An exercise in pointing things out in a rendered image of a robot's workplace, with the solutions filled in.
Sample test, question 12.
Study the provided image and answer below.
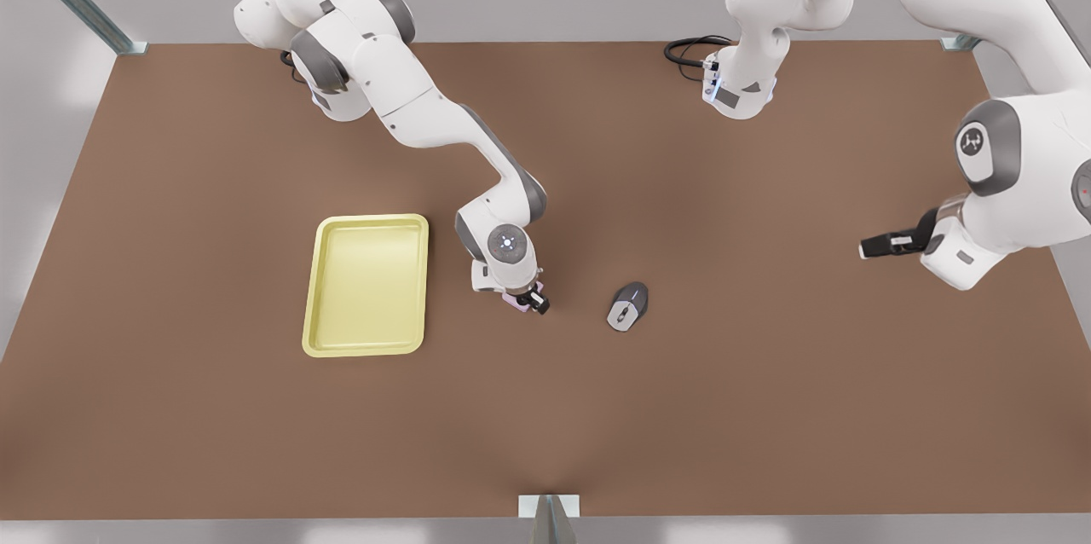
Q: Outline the yellow rectangular tray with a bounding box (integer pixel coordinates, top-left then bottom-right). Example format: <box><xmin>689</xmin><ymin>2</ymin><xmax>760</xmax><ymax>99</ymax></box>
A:
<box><xmin>302</xmin><ymin>214</ymin><xmax>430</xmax><ymax>358</ymax></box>

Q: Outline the grey computer mouse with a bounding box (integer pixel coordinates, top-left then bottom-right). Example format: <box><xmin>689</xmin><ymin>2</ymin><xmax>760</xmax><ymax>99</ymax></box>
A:
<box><xmin>607</xmin><ymin>281</ymin><xmax>649</xmax><ymax>333</ymax></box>

